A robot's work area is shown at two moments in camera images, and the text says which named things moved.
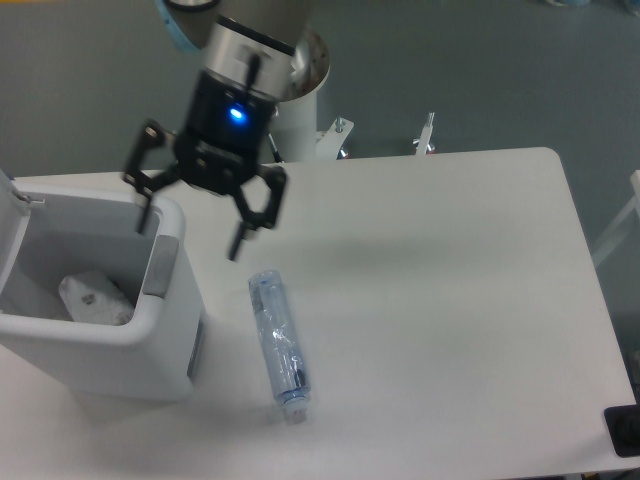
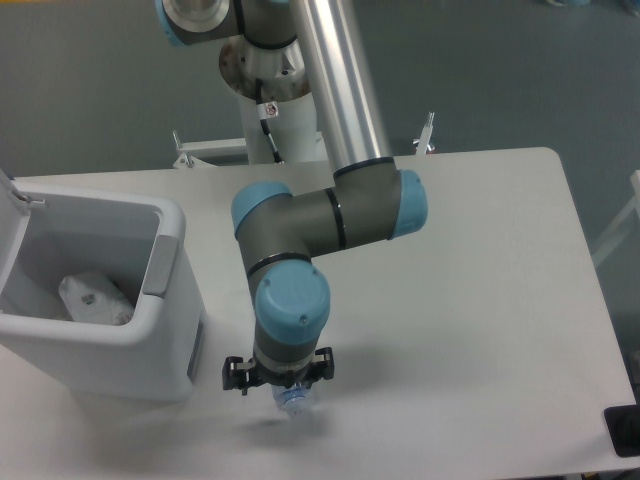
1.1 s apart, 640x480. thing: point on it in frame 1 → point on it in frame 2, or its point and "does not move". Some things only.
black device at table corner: [623, 426] does not move
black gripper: [220, 151] → [241, 379]
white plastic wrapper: [95, 298] does not move
